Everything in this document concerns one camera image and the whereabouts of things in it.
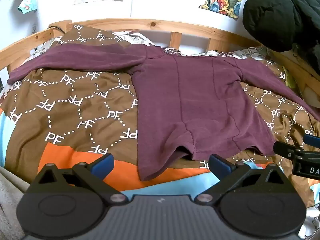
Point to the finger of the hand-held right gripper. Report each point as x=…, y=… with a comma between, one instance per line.
x=312, y=140
x=285, y=148

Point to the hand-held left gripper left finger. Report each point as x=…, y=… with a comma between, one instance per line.
x=103, y=165

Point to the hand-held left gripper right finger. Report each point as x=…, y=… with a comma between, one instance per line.
x=220, y=166

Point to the maroon long-sleeve shirt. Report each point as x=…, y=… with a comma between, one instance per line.
x=187, y=92

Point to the brown patterned blanket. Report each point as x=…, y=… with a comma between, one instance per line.
x=75, y=120

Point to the yellow green cloth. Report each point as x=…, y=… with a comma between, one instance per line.
x=290, y=80

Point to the grey fleece blanket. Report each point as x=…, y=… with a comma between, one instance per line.
x=10, y=200

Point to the black jacket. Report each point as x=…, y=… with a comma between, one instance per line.
x=275, y=12

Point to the wooden bed frame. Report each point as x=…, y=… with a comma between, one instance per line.
x=112, y=22

